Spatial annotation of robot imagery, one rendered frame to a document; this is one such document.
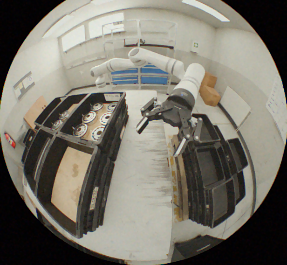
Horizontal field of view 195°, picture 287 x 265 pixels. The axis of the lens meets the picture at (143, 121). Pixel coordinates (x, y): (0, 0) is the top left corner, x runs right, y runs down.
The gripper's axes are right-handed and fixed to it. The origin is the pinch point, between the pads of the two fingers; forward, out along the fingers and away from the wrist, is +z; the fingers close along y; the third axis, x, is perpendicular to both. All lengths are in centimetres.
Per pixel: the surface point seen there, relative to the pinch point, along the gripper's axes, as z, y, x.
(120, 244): 54, 18, 20
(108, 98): -12, -49, 20
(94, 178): 22.3, -11.3, 11.2
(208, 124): -68, 34, 67
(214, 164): -29, 62, 74
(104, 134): 6.6, -19.3, 9.3
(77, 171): 29.8, -21.8, 13.7
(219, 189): -4, 69, 56
